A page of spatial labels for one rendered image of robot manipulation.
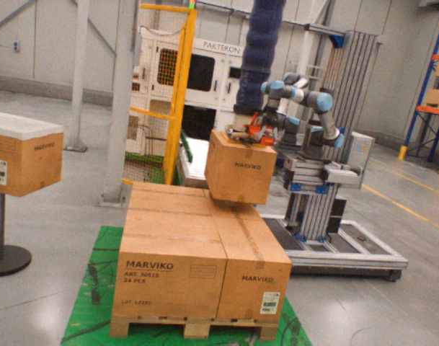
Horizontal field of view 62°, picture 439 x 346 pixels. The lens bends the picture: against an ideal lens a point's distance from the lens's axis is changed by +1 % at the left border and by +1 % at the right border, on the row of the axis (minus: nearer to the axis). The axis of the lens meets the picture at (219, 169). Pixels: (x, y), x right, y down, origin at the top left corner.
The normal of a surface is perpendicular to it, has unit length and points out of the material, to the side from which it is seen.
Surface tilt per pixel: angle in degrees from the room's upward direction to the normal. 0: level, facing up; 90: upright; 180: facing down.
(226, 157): 90
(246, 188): 90
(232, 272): 90
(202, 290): 90
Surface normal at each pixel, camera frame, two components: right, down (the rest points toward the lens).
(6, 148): -0.18, 0.22
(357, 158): 0.22, 0.29
